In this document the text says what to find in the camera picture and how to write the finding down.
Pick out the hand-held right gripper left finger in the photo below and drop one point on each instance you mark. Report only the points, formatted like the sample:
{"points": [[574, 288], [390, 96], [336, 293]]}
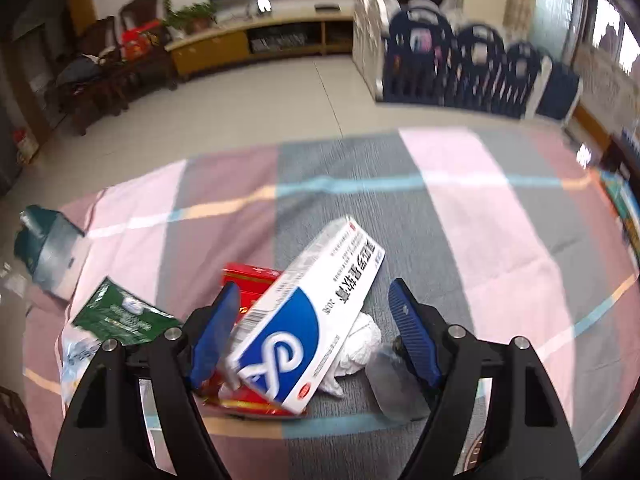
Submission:
{"points": [[215, 335]]}

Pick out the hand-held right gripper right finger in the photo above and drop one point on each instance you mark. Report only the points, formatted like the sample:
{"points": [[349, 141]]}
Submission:
{"points": [[415, 335]]}

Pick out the white and blue medicine box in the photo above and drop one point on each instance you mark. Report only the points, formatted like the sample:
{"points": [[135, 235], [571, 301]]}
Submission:
{"points": [[300, 320]]}

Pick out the crumpled white tissue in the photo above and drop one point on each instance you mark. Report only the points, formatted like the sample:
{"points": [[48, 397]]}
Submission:
{"points": [[357, 355]]}

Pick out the clear plastic packaging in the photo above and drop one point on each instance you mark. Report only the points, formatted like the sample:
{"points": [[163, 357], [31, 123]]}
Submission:
{"points": [[395, 395]]}

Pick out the red cardboard box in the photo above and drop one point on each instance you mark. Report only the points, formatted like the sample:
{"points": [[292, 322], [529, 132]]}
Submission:
{"points": [[250, 280]]}

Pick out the dark green snack wrapper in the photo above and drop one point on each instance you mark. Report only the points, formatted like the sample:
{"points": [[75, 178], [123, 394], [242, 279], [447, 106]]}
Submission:
{"points": [[120, 315]]}

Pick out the plaid tablecloth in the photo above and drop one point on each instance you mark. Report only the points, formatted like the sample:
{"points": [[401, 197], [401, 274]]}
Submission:
{"points": [[475, 235]]}

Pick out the clear plastic wrapper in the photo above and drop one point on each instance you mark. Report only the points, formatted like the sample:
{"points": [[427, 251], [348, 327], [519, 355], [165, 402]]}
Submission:
{"points": [[75, 360]]}

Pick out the dark green carton box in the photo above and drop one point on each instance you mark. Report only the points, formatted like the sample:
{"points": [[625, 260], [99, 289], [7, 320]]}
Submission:
{"points": [[45, 260]]}

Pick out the row of picture books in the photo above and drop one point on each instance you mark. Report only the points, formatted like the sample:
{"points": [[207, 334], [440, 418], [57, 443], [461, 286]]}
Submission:
{"points": [[622, 205]]}

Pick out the dark wooden armchair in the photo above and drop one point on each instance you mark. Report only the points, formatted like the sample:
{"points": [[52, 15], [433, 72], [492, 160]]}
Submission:
{"points": [[145, 5], [95, 105]]}

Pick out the white and navy playpen fence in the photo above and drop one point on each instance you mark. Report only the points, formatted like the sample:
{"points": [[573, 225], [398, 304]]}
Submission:
{"points": [[475, 75]]}

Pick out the dark wooden side table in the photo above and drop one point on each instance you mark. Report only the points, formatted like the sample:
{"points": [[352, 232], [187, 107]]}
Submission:
{"points": [[622, 152]]}

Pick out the wooden television cabinet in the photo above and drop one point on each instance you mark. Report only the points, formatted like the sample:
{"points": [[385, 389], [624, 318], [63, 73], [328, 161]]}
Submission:
{"points": [[210, 52]]}

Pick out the black audio equipment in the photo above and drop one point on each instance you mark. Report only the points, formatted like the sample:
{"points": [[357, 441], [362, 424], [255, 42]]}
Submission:
{"points": [[277, 43]]}

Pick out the red gift box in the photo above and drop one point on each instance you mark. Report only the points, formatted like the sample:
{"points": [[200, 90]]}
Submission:
{"points": [[140, 40]]}

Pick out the potted green plant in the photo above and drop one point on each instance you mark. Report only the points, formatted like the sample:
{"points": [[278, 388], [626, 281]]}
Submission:
{"points": [[192, 16]]}

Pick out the window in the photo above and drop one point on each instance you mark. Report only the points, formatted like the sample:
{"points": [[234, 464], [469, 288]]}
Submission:
{"points": [[610, 30]]}

